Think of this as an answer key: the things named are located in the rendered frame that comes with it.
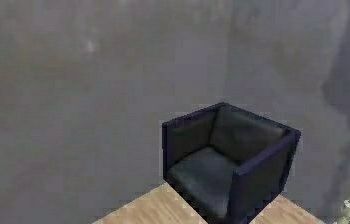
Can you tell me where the dark blue armchair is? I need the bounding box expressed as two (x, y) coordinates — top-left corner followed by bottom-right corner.
(161, 101), (302, 224)

